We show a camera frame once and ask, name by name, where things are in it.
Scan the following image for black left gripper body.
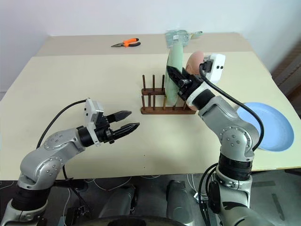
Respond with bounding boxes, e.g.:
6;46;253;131
95;113;118;145

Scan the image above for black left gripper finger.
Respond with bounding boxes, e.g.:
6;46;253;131
112;122;141;140
107;110;133;123

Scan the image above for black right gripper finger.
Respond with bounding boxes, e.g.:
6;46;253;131
166;65;188;93

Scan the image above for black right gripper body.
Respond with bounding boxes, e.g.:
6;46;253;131
177;71;204;101

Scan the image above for green plate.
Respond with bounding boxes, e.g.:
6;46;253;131
164;43;186;108

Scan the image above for wooden dish rack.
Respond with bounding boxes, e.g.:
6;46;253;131
140;73;197;115

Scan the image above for pink plate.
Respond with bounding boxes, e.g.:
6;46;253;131
185;51;206;112

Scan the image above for clear plastic package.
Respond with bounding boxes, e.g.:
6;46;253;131
164;30;204;49

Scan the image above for dark grey rounded shell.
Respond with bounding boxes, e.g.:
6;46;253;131
98;184;140;219
166;179;195;222

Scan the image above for black electronic device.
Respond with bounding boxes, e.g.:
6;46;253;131
66;204;93;226

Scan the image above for blue plate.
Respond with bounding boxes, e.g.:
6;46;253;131
236;101;295;153

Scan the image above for dark slatted furniture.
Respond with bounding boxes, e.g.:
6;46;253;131
271;39;301;97

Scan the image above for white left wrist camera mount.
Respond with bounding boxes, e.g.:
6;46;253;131
83;97;105;147

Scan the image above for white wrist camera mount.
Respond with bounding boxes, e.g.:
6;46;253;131
83;97;105;147
185;53;227;107

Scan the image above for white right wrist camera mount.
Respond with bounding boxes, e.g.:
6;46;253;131
185;53;227;107

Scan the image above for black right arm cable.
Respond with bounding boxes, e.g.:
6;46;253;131
198;61;264;152

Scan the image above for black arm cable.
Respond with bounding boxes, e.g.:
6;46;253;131
36;99;87;183
198;61;264;152

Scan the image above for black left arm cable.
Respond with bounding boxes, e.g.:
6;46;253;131
36;99;87;183

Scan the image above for white cable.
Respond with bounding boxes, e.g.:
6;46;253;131
186;173;201;202
88;175;133;192

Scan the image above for orange handled pliers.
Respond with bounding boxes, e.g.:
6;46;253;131
111;38;142;48

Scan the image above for black cable bundle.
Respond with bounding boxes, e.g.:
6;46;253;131
198;162;222;226

